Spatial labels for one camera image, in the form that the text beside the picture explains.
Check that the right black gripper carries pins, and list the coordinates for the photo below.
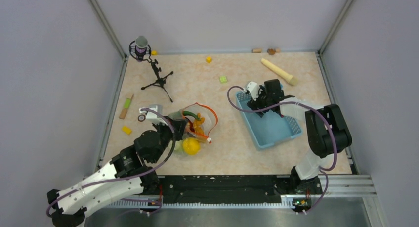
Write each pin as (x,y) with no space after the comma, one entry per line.
(256,104)

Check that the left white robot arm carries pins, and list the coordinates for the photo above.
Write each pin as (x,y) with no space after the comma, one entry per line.
(124,175)

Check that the yellow cube block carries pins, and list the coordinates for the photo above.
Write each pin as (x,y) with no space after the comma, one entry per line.
(209,59)

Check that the yellow block left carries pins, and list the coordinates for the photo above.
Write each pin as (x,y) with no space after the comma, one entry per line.
(126,130)

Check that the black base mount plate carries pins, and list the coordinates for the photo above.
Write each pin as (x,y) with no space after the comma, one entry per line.
(224,189)

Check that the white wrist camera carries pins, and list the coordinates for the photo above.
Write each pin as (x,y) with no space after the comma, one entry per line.
(152,113)
(252,88)

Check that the green toy cabbage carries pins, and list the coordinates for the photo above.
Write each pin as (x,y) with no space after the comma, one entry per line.
(178,146)

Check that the cork piece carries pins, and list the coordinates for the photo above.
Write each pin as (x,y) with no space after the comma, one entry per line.
(257,50)

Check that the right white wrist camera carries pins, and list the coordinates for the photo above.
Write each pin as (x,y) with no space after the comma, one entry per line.
(252,88)

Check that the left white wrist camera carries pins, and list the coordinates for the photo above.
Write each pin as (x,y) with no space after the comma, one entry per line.
(152,113)

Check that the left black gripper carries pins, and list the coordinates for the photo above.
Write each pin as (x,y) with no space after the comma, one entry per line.
(181,125)

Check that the cream wooden rolling pin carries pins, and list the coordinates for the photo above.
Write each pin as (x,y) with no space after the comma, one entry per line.
(289,78)

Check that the yellow toy lemon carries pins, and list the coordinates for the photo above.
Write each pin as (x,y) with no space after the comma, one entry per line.
(191,146)

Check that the microphone on black tripod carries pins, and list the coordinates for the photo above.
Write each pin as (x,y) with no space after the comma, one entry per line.
(140,50)

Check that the light blue plastic basket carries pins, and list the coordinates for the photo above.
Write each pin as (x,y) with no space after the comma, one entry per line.
(271,129)

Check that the green toy block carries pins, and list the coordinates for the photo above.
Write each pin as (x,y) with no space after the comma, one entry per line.
(223,79)

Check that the clear orange-zip bag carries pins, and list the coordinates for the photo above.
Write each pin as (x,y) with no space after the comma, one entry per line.
(211,121)

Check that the green toy cucumber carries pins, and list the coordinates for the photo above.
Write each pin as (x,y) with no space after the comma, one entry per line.
(188,113)

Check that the green wooden knife toy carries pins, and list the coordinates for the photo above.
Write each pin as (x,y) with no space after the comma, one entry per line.
(126,106)

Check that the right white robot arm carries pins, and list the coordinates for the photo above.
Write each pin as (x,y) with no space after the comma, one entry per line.
(327,131)

